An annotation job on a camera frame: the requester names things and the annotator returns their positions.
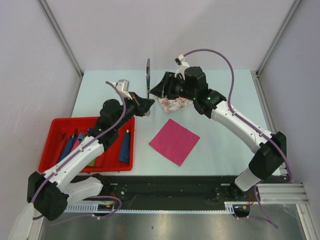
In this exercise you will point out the red plastic bin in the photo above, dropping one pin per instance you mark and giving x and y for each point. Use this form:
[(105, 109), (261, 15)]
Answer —
[(62, 129)]

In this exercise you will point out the silver knife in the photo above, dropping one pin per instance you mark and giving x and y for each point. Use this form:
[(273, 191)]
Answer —
[(148, 77)]

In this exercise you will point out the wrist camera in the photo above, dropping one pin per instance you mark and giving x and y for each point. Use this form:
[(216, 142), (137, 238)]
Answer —
[(122, 86), (182, 65)]

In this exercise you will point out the aluminium rail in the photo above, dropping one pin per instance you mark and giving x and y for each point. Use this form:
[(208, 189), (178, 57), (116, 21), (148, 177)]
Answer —
[(282, 193)]

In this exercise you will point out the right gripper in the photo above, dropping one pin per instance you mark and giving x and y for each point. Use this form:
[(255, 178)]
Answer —
[(164, 88)]

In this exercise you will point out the green napkin roll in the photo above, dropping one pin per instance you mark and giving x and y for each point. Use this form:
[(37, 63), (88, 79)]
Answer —
[(91, 163)]

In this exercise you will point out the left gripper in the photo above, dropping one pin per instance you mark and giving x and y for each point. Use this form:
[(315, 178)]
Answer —
[(141, 105)]

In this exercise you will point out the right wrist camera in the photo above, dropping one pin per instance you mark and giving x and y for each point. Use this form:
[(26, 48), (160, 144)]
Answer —
[(182, 65)]

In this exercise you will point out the pink paper napkin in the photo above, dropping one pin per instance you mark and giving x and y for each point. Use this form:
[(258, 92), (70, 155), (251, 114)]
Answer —
[(174, 142)]

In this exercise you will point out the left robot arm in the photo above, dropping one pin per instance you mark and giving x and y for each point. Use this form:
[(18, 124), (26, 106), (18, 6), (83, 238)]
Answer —
[(47, 192)]

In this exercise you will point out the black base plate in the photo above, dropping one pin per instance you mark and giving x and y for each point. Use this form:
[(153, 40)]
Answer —
[(169, 193)]

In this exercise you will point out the floral tray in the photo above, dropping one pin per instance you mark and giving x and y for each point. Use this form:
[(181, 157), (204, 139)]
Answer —
[(170, 106)]

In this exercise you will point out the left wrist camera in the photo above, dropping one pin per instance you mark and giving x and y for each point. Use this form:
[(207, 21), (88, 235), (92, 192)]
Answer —
[(122, 86)]

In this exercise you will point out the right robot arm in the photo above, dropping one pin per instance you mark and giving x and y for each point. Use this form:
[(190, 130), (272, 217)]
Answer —
[(269, 148)]

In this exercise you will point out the white cable duct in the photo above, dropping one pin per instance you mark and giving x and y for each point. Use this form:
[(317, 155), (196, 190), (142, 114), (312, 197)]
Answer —
[(99, 208)]

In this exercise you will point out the blue napkin roll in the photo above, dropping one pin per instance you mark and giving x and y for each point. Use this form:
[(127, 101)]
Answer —
[(125, 149), (68, 147)]

